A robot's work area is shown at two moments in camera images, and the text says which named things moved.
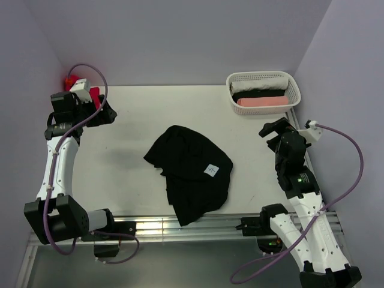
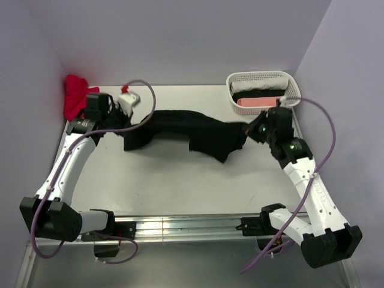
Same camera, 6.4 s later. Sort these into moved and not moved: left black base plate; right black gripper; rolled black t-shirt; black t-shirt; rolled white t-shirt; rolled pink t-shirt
Moved: right black gripper; black t-shirt
Not moved: rolled black t-shirt; rolled white t-shirt; left black base plate; rolled pink t-shirt
